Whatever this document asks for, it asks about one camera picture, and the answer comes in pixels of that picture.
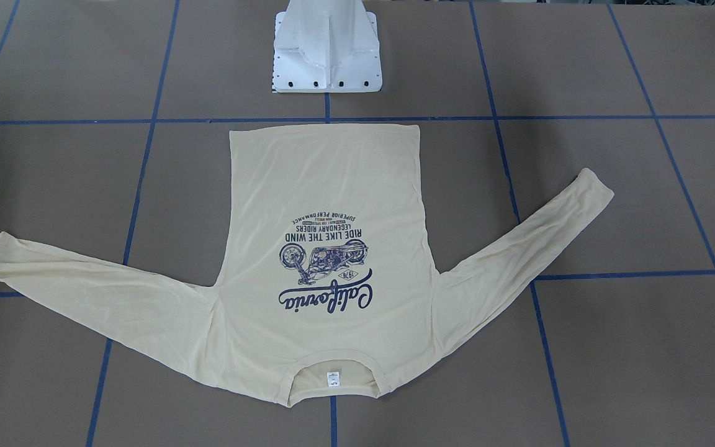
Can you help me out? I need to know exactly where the cream long-sleeve graphic shirt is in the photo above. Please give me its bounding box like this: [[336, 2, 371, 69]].
[[0, 124, 614, 407]]

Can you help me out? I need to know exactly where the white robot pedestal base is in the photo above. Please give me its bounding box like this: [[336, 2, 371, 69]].
[[272, 1, 383, 94]]

